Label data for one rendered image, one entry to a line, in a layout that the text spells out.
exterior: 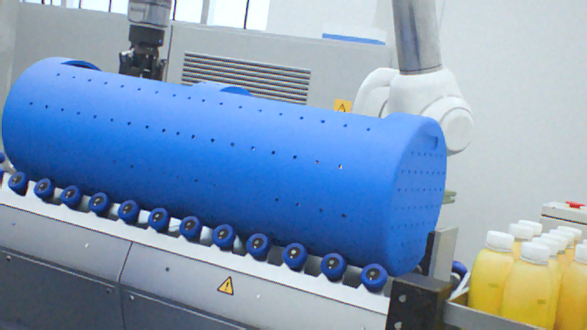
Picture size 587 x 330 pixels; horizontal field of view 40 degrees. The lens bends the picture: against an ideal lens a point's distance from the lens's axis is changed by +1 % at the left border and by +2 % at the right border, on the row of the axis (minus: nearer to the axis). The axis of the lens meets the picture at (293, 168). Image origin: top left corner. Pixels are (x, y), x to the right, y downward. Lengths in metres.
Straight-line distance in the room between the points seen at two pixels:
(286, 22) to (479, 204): 1.43
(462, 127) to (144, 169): 0.73
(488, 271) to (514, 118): 2.99
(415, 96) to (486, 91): 2.42
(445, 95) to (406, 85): 0.09
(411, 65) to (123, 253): 0.77
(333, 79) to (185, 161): 1.75
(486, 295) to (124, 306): 0.71
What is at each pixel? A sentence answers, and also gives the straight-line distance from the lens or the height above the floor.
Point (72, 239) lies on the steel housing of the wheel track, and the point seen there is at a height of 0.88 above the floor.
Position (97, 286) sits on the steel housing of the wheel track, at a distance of 1.62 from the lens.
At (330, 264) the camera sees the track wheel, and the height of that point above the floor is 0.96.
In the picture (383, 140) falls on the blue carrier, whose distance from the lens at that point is 1.30.
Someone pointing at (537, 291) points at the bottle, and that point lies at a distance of 1.18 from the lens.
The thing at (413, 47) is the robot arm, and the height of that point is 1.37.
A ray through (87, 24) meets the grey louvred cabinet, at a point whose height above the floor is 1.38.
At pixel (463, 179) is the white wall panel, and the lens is 4.26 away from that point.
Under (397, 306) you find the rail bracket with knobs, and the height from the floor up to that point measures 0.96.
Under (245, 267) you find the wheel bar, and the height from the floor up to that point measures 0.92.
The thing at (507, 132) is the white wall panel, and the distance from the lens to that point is 4.19.
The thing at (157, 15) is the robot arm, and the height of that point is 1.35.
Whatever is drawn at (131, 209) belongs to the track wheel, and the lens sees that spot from 1.57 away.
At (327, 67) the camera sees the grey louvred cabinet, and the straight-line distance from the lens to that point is 3.16.
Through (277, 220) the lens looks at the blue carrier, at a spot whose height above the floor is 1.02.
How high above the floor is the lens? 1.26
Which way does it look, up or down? 6 degrees down
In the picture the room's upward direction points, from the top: 9 degrees clockwise
